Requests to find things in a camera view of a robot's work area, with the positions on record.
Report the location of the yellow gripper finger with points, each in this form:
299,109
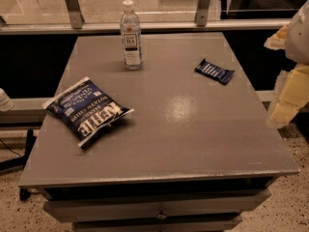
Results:
277,40
290,94

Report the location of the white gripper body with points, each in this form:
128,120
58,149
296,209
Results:
298,38

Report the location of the clear plastic water bottle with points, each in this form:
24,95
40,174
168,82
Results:
131,36

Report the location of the blue candy bar wrapper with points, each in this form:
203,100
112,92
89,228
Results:
214,72

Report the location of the grey drawer cabinet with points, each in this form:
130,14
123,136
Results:
192,156

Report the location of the blue potato chips bag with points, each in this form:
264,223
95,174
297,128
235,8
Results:
86,110

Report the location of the white object at left edge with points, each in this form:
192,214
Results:
6,103

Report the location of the black stand base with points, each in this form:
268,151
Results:
24,193

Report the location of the right metal railing post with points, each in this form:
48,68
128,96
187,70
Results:
201,17

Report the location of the metal railing post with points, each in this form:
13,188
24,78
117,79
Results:
75,15
201,17

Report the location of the left metal railing post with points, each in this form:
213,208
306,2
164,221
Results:
75,15

